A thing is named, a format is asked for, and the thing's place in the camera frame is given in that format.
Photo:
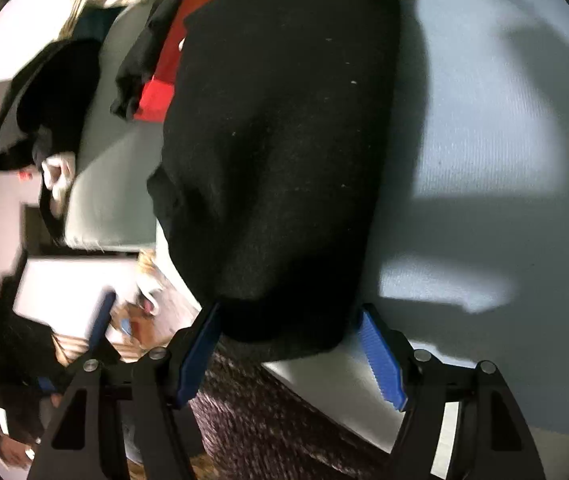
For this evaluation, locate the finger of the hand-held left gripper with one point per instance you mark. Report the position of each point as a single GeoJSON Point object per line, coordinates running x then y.
{"type": "Point", "coordinates": [102, 315]}

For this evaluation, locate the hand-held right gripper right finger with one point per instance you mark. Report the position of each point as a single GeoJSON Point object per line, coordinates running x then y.
{"type": "Point", "coordinates": [379, 365]}

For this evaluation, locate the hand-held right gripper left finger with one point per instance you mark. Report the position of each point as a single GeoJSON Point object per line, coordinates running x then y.
{"type": "Point", "coordinates": [199, 355]}

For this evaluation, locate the black garment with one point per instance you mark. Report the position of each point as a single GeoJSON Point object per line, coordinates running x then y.
{"type": "Point", "coordinates": [274, 160]}

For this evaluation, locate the white rounded object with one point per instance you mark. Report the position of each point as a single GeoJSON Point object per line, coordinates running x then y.
{"type": "Point", "coordinates": [149, 295]}

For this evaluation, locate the patterned rug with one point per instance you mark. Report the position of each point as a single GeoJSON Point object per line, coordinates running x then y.
{"type": "Point", "coordinates": [264, 435]}

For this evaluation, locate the white cloth item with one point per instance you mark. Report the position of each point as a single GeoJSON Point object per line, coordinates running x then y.
{"type": "Point", "coordinates": [57, 175]}

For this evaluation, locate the black cloth pile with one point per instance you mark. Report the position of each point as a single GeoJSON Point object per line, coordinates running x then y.
{"type": "Point", "coordinates": [49, 105]}

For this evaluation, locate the red box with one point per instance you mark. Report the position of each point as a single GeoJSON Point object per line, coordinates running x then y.
{"type": "Point", "coordinates": [157, 102]}

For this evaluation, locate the bed with blue sheet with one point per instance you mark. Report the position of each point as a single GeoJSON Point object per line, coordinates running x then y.
{"type": "Point", "coordinates": [489, 135]}

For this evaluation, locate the black cloth draped over box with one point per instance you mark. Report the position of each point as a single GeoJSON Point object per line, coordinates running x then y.
{"type": "Point", "coordinates": [144, 55]}

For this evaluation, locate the dark teal cloth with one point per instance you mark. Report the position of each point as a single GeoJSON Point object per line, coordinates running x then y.
{"type": "Point", "coordinates": [92, 25]}

